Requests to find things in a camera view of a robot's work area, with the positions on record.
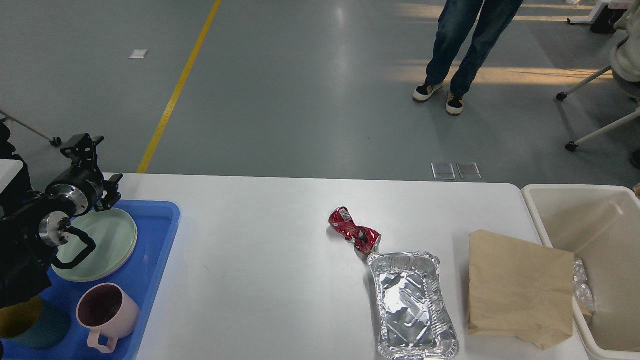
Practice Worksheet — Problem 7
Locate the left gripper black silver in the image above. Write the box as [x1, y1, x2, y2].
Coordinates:
[45, 133, 124, 217]

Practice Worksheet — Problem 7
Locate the green plate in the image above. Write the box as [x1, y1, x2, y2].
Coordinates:
[52, 208, 138, 282]

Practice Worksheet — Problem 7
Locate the pink mug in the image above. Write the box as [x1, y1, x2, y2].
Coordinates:
[75, 283, 141, 354]

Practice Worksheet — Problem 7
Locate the aluminium foil tray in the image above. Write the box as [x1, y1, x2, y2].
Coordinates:
[366, 251, 460, 360]

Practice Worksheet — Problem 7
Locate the brown paper bag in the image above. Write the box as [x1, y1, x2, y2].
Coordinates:
[467, 229, 576, 350]

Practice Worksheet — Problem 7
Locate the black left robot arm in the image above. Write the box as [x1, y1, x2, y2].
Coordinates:
[0, 133, 122, 308]

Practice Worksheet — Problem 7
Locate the blue plastic tray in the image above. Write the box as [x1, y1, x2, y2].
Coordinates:
[2, 200, 181, 360]

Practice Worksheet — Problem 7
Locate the teal yellow cup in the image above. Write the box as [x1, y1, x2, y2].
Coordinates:
[0, 296, 71, 350]

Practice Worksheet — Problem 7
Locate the crushed red can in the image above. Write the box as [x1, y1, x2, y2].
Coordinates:
[327, 206, 382, 256]

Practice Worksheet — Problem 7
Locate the clear floor plate left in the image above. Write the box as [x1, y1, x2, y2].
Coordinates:
[430, 162, 457, 180]

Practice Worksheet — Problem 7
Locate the clear floor plate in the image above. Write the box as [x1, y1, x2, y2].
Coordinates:
[430, 162, 457, 180]
[456, 162, 482, 180]

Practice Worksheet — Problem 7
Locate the clear floor plate right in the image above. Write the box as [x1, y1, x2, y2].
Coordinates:
[456, 162, 482, 180]

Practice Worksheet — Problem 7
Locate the person in blue jeans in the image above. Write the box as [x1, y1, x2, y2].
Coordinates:
[412, 0, 525, 117]

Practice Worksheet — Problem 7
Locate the crumpled foil in bin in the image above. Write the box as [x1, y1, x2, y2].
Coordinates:
[573, 257, 595, 317]

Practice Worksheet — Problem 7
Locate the beige plastic bin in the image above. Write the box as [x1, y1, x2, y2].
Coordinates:
[522, 184, 640, 360]

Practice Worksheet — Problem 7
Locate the white office chair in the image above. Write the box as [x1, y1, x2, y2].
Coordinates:
[555, 64, 640, 153]

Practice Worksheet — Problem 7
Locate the seated person in white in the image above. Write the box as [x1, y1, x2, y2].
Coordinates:
[609, 0, 640, 102]

